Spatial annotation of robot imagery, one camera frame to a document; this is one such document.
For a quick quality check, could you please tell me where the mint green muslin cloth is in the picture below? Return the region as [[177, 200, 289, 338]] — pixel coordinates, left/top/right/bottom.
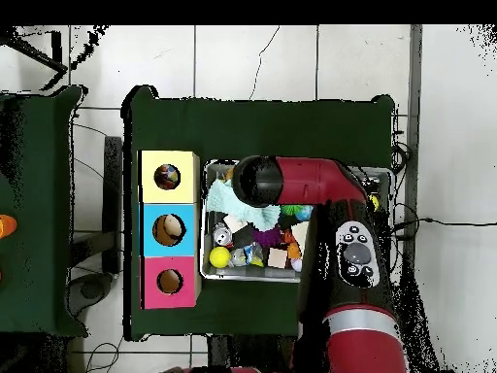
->
[[205, 178, 282, 232]]

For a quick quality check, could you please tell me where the colourful polka dot cloth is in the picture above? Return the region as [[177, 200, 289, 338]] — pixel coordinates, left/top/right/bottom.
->
[[153, 163, 182, 190]]

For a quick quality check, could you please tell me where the black tripod leg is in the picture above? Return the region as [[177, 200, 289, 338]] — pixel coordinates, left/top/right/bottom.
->
[[7, 36, 69, 73]]

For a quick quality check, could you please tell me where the black stand bar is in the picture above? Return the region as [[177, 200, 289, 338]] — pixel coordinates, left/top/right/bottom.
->
[[102, 135, 124, 275]]

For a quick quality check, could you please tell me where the black power cable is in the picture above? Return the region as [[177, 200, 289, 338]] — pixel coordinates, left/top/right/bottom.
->
[[391, 217, 497, 240]]

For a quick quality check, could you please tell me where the shallow clear mesh bin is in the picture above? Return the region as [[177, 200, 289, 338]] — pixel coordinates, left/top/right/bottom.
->
[[199, 158, 393, 287]]

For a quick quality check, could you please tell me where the plain wooden cube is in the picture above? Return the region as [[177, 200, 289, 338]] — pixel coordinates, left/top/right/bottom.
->
[[267, 247, 288, 269]]

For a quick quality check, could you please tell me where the orange toy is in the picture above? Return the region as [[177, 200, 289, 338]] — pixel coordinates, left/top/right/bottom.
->
[[0, 214, 18, 239]]

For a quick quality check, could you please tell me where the yellow tennis ball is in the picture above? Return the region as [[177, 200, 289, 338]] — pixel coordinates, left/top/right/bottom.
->
[[209, 246, 232, 269]]

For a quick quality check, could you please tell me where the dark green neighbour table cloth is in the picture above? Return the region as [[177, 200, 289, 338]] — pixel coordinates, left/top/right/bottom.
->
[[0, 84, 88, 337]]

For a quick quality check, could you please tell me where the cream muslin cloth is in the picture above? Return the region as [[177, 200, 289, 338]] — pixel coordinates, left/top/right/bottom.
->
[[290, 220, 312, 269]]

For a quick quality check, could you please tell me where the wooden box with three holes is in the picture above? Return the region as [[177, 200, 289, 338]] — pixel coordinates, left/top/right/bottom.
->
[[139, 150, 203, 311]]

